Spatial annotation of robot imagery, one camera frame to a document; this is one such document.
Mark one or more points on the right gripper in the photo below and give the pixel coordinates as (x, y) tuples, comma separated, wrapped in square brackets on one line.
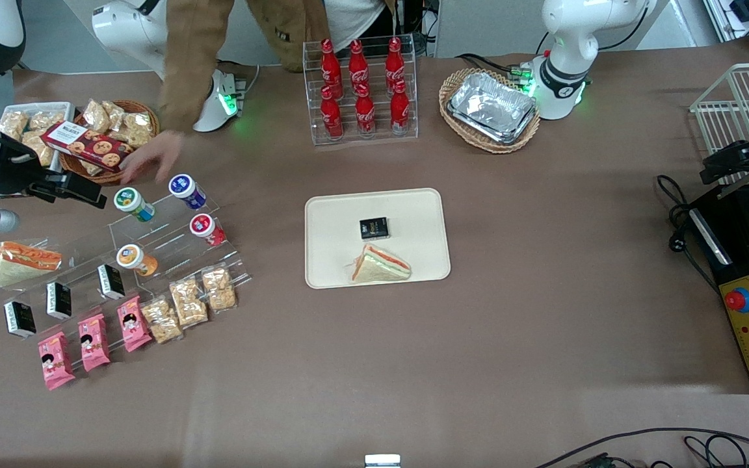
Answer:
[(12, 170)]

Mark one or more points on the blue gum bottle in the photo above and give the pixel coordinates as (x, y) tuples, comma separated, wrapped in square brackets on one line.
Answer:
[(186, 190)]

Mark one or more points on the black machine with yellow panel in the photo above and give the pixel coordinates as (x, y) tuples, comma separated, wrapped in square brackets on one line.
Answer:
[(732, 260)]

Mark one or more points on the stack of foil trays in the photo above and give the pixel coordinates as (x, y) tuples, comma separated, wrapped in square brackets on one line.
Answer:
[(491, 107)]

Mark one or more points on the clear bag of brittle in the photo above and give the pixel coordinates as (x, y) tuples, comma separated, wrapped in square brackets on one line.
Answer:
[(162, 320), (220, 289), (188, 302)]

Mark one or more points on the red cookie box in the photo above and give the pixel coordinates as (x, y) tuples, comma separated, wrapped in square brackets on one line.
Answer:
[(88, 146)]

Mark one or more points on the person right hand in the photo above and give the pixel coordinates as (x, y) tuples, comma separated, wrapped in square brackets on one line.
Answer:
[(157, 156)]

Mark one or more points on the red cola bottle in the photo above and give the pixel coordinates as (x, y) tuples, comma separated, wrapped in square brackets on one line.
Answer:
[(400, 110), (365, 114), (330, 65), (331, 117), (394, 64), (357, 65)]

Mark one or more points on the red gum bottle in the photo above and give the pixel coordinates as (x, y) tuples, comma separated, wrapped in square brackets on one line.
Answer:
[(205, 227)]

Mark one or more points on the beige plastic tray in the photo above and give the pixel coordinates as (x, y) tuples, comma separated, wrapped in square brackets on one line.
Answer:
[(413, 221)]

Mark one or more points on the clear acrylic bottle rack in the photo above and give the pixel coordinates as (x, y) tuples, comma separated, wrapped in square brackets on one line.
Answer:
[(407, 136)]

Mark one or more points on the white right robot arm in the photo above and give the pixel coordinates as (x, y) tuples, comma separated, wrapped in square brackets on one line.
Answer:
[(121, 26)]

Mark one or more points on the clear bag of crackers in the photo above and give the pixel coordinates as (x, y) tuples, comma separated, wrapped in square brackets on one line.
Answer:
[(96, 116), (91, 168), (137, 130), (38, 146), (13, 125), (114, 112), (46, 121)]

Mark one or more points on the small black box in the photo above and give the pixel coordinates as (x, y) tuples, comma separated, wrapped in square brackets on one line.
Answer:
[(374, 228)]

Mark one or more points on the pink snack packet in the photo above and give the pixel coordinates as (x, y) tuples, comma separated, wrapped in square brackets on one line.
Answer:
[(56, 361), (134, 324), (93, 342)]

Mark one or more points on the standing person torso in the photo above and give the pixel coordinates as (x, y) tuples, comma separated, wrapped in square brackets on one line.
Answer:
[(283, 32)]

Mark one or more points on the light wicker basket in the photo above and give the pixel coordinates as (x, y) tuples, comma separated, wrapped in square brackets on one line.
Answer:
[(456, 81)]

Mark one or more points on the clear acrylic stepped stand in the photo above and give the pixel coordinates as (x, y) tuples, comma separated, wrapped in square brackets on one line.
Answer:
[(160, 233)]

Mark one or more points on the small white device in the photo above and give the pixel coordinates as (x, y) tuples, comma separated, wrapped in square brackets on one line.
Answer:
[(382, 461)]

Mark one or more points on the red emergency stop button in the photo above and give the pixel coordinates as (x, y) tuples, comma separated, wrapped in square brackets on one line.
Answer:
[(738, 300)]

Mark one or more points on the green gum bottle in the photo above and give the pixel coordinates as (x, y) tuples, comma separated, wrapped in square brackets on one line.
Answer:
[(132, 203)]

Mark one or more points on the orange gum bottle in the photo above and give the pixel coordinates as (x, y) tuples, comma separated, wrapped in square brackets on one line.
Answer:
[(134, 259)]

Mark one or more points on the brown wicker basket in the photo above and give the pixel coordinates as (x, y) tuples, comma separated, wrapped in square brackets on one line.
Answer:
[(144, 112)]

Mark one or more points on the white rectangular snack tray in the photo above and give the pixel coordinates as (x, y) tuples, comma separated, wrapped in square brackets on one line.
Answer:
[(56, 106)]

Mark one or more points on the black and white carton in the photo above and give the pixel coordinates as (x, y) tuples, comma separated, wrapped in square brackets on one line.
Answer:
[(20, 318), (111, 281), (59, 300)]

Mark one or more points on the wrapped triangle sandwich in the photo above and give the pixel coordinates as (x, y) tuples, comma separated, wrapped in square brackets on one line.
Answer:
[(20, 263), (378, 268)]

